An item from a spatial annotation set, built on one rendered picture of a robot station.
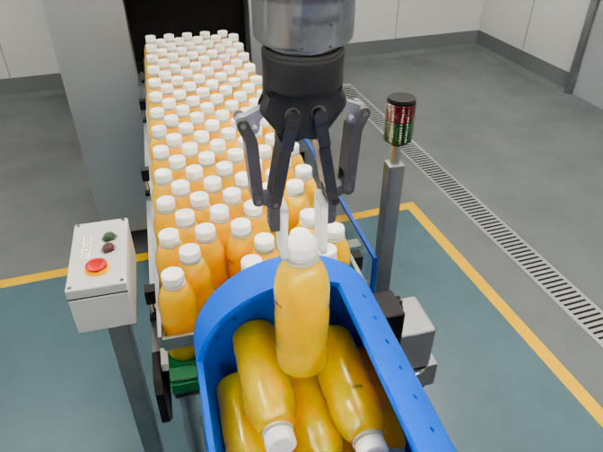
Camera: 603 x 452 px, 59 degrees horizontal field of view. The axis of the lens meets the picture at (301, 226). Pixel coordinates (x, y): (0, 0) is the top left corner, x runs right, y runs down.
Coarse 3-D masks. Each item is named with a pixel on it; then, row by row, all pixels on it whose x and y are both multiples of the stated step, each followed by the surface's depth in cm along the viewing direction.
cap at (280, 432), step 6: (282, 426) 66; (288, 426) 67; (270, 432) 66; (276, 432) 65; (282, 432) 65; (288, 432) 66; (264, 438) 67; (270, 438) 65; (276, 438) 65; (282, 438) 65; (288, 438) 65; (294, 438) 66; (270, 444) 65; (276, 444) 65; (282, 444) 66; (288, 444) 66; (294, 444) 66; (270, 450) 66; (276, 450) 66; (282, 450) 66; (288, 450) 67
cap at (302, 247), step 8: (304, 232) 63; (288, 240) 61; (296, 240) 61; (304, 240) 61; (312, 240) 61; (288, 248) 60; (296, 248) 60; (304, 248) 60; (312, 248) 60; (288, 256) 61; (296, 256) 60; (304, 256) 60; (312, 256) 60
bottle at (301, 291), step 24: (288, 264) 61; (312, 264) 61; (288, 288) 61; (312, 288) 61; (288, 312) 63; (312, 312) 63; (288, 336) 65; (312, 336) 65; (288, 360) 67; (312, 360) 67
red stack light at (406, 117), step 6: (390, 108) 115; (396, 108) 114; (402, 108) 114; (408, 108) 114; (414, 108) 115; (390, 114) 116; (396, 114) 115; (402, 114) 115; (408, 114) 115; (414, 114) 116; (390, 120) 116; (396, 120) 116; (402, 120) 115; (408, 120) 116
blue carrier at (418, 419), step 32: (320, 256) 76; (224, 288) 74; (256, 288) 71; (352, 288) 73; (224, 320) 71; (352, 320) 86; (384, 320) 73; (224, 352) 82; (384, 352) 64; (384, 384) 60; (416, 384) 64; (416, 416) 57; (224, 448) 73; (416, 448) 53; (448, 448) 56
